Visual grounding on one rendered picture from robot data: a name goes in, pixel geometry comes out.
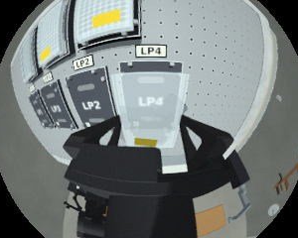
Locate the white button panel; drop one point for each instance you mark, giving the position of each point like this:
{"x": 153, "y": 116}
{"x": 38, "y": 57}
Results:
{"x": 174, "y": 164}

